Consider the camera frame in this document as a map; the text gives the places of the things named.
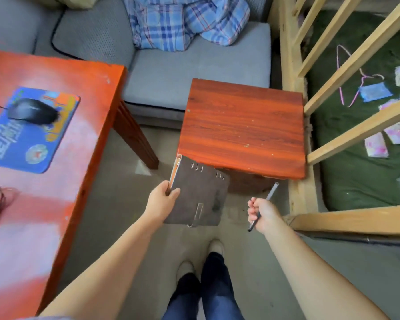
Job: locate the person's right hand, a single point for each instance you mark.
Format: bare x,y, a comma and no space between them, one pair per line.
269,216

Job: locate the person's left hand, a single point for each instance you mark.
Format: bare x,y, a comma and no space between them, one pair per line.
156,204

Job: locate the person's right fingers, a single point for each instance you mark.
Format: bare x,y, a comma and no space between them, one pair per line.
253,209

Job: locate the person's left thumb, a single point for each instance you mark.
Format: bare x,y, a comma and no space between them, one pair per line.
174,193

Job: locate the grey pen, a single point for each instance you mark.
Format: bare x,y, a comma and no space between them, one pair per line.
272,192

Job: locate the person's right forearm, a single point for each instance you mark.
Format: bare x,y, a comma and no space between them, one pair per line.
313,279

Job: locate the person's left forearm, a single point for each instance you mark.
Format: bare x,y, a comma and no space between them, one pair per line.
103,276

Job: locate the person's right white shoe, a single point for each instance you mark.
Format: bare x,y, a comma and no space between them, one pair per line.
216,247

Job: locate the person's white shoe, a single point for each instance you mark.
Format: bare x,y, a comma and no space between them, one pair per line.
185,269
216,247

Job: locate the person's left white shoe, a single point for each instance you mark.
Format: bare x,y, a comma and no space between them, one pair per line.
185,269

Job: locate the red wooden stool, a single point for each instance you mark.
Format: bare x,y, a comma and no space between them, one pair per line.
243,126

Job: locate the person's right leg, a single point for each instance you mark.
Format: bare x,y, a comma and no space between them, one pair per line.
220,289

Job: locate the person's leg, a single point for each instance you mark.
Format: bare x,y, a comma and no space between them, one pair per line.
220,289
183,299

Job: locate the green mattress cover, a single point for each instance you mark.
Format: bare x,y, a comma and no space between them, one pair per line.
350,169

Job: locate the person's left leg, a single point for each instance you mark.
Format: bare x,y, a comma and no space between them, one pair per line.
183,299

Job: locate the red wooden desk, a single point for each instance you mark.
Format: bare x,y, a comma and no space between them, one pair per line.
53,196

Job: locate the grey sofa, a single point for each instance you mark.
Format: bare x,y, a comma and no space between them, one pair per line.
186,73

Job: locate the pink floral packet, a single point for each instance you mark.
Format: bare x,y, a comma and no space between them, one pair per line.
396,133
376,145
391,104

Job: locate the pink clothes hanger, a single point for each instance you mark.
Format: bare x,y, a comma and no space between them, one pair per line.
340,79

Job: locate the blue printed mouse pad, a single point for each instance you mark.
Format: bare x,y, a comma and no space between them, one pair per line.
23,143

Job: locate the black computer mouse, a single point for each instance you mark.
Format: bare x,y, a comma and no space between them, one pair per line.
33,111

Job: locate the blue cloth pouch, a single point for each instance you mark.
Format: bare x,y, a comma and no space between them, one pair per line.
375,92

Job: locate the blue plaid shirt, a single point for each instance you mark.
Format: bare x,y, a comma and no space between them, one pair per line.
183,19

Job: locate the beige cushion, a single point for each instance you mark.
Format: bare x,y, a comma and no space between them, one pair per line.
66,1

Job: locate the light wooden bed frame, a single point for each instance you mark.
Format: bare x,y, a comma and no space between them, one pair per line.
293,63

